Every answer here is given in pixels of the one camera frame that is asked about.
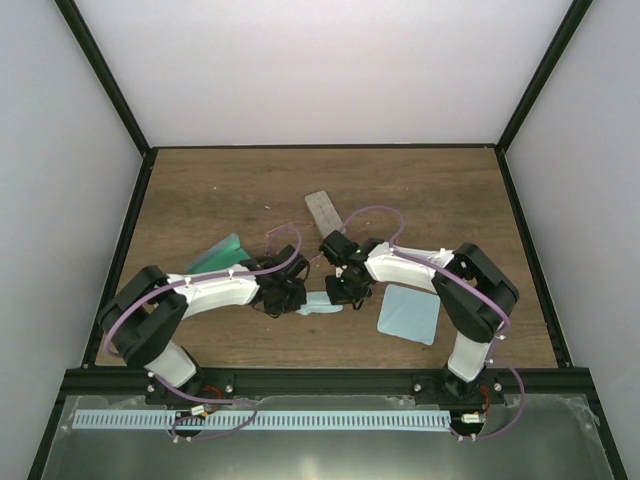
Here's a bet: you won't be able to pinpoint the light blue cloth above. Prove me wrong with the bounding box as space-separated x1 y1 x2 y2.
296 291 343 316
377 285 441 346

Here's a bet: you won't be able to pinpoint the pink clear-frame glasses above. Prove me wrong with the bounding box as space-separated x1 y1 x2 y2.
265 221 321 264

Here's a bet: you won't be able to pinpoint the blue-grey glasses case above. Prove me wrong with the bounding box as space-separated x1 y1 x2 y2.
185 233 250 274

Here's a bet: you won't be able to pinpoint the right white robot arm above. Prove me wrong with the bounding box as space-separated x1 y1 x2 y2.
319 231 519 403

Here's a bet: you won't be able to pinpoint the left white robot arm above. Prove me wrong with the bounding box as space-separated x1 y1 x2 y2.
98 256 308 404

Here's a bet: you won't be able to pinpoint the red lens sunglasses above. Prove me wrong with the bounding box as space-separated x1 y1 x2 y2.
349 221 371 242

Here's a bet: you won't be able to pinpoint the light grey glasses case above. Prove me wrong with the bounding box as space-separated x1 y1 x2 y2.
304 190 343 239

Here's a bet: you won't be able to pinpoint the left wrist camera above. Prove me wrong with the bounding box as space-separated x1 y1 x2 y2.
264 245 310 280

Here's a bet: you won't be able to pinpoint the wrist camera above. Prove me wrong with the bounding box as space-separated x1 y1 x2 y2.
264 245 310 280
319 230 364 268

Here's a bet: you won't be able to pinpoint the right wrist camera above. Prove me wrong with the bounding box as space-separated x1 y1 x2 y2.
319 230 364 268

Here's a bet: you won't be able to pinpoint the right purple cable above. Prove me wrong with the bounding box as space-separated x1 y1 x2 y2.
339 205 526 442

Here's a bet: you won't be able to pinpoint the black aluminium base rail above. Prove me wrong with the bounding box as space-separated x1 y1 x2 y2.
57 367 597 408

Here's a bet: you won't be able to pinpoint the light blue slotted cable duct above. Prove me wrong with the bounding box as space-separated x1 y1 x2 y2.
71 410 451 432

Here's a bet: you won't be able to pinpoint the black enclosure frame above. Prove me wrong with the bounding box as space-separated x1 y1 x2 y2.
27 0 629 480

